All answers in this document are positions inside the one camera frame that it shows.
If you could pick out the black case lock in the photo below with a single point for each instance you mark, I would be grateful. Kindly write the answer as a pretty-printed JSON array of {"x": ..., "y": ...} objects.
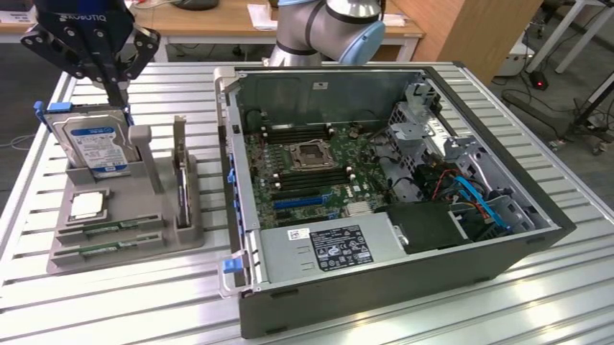
[{"x": 235, "y": 129}]

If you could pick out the grey power supply unit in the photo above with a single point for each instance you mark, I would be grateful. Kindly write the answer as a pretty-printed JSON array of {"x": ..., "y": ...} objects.
[{"x": 287, "y": 258}]

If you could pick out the white table frame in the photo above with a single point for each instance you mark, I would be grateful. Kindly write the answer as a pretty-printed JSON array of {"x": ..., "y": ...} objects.
[{"x": 555, "y": 39}]

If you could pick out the RAM slot white latches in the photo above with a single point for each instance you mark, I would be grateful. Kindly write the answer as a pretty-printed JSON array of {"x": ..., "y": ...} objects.
[
  {"x": 301, "y": 126},
  {"x": 315, "y": 182},
  {"x": 299, "y": 134},
  {"x": 312, "y": 174}
]

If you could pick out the white box with black top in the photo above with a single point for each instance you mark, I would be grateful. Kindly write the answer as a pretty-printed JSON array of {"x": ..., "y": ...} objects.
[{"x": 18, "y": 16}]

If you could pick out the long black expansion slot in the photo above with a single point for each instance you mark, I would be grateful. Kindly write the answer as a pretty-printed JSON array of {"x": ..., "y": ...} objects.
[
  {"x": 295, "y": 194},
  {"x": 308, "y": 217}
]

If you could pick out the graphics card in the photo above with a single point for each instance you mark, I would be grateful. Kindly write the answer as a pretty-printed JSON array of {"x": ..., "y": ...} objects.
[{"x": 181, "y": 179}]

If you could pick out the blue case latch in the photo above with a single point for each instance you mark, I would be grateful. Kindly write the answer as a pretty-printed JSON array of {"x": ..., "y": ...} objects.
[
  {"x": 229, "y": 266},
  {"x": 228, "y": 176}
]

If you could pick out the black plastic shroud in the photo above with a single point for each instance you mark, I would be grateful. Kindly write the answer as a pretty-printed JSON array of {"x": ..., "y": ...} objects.
[{"x": 421, "y": 226}]

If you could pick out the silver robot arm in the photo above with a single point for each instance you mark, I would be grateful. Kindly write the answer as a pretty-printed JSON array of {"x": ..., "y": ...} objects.
[{"x": 307, "y": 21}]

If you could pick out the metal CPU socket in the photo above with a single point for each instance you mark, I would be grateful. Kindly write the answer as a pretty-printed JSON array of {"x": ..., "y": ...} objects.
[{"x": 308, "y": 154}]

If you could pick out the silver CPU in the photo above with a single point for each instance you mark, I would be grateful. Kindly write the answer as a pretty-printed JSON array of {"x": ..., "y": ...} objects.
[{"x": 88, "y": 206}]

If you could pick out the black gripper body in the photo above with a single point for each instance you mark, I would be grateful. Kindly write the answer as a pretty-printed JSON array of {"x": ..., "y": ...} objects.
[{"x": 85, "y": 18}]

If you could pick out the grey metal disk bay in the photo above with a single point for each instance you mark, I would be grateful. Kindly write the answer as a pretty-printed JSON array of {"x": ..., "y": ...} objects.
[{"x": 520, "y": 215}]

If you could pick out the white floor device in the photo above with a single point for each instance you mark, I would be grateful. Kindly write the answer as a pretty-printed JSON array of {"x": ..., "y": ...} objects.
[{"x": 515, "y": 64}]

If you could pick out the black wheeled stand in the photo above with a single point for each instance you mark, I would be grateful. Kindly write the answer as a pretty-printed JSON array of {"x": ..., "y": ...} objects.
[{"x": 591, "y": 131}]

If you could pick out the hard disk with blue caddy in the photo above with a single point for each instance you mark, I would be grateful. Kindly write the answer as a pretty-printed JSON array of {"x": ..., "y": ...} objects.
[{"x": 96, "y": 143}]

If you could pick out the blue expansion slot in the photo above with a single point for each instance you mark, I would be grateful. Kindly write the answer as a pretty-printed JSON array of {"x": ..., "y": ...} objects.
[{"x": 297, "y": 203}]

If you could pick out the black open PC case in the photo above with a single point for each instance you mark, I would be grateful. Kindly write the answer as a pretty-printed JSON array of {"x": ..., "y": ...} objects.
[{"x": 383, "y": 287}]

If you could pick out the black round object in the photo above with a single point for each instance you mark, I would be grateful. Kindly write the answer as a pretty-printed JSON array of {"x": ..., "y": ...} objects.
[{"x": 196, "y": 4}]

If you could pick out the green RAM stick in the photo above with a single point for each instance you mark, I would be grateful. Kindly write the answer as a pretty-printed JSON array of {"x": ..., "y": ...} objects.
[
  {"x": 124, "y": 224},
  {"x": 114, "y": 247}
]

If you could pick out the short black expansion slot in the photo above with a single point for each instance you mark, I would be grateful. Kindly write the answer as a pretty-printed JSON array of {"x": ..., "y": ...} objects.
[{"x": 283, "y": 215}]

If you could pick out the grey metal drive cage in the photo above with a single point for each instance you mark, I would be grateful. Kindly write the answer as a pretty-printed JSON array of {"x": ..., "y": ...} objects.
[{"x": 412, "y": 143}]

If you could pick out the silver finned heat sink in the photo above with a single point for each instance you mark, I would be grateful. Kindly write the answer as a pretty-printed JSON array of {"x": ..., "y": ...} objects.
[{"x": 361, "y": 209}]

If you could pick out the blue card clip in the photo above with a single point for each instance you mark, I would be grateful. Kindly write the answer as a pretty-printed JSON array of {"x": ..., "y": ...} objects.
[{"x": 236, "y": 207}]

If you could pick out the white paper stack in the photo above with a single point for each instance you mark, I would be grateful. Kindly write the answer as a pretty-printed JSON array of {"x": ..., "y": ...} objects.
[{"x": 261, "y": 18}]

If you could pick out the black power adaptor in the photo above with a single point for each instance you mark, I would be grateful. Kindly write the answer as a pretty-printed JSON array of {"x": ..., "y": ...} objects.
[{"x": 538, "y": 81}]

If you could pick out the grey parts rack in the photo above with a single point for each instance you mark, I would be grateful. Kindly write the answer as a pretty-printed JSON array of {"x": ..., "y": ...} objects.
[{"x": 129, "y": 205}]

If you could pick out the wooden cabinet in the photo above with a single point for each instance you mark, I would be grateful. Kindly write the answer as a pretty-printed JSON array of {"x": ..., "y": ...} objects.
[{"x": 488, "y": 32}]

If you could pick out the green motherboard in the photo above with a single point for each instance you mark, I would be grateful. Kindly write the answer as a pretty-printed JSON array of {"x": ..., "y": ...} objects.
[{"x": 368, "y": 183}]

